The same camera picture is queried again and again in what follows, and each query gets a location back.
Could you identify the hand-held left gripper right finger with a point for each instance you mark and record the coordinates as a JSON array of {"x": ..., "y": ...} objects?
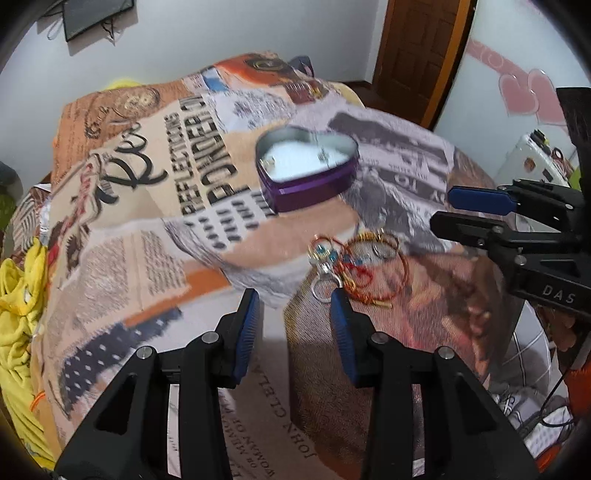
[{"x": 342, "y": 334}]

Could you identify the printed newspaper-pattern blanket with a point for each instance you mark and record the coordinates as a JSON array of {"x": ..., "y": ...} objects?
[{"x": 161, "y": 240}]

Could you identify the purple heart-shaped tin box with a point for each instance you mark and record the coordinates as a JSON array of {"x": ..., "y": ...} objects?
[{"x": 304, "y": 194}]

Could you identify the brown wooden door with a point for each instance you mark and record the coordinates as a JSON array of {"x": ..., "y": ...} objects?
[{"x": 418, "y": 50}]

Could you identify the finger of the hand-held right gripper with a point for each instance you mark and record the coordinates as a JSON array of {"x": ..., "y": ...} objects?
[
  {"x": 475, "y": 198},
  {"x": 471, "y": 233}
]

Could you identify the yellow pillow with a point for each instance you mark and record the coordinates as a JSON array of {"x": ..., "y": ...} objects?
[{"x": 122, "y": 84}]

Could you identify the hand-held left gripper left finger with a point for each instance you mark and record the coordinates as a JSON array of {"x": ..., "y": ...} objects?
[{"x": 246, "y": 334}]

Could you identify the blue beaded earring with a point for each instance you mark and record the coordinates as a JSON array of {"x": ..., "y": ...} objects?
[{"x": 323, "y": 254}]

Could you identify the wall-mounted black screen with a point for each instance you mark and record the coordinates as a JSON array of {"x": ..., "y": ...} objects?
[{"x": 97, "y": 16}]

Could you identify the pink heart wall sticker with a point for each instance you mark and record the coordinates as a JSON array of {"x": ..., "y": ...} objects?
[{"x": 526, "y": 94}]

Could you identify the white checked bed sheet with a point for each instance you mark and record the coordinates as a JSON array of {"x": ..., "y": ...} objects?
[{"x": 526, "y": 350}]

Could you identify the yellow cloth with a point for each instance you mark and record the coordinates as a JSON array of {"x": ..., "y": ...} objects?
[{"x": 21, "y": 323}]

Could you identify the white appliance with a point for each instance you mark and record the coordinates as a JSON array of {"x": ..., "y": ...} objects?
[{"x": 531, "y": 161}]

